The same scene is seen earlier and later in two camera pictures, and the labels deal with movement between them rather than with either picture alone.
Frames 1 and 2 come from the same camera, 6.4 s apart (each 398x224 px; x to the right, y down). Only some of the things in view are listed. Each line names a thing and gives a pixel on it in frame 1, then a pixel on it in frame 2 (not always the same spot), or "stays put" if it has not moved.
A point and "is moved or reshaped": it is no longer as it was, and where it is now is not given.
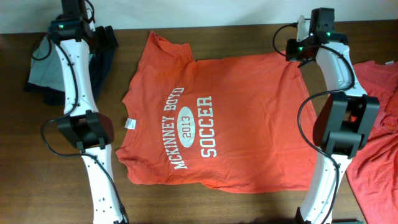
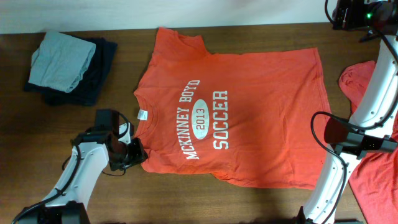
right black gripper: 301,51 -> 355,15
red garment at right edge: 372,175 stays put
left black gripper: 105,44 -> 140,155
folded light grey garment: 45,68 stays put
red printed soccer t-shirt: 242,122 is moved or reshaped
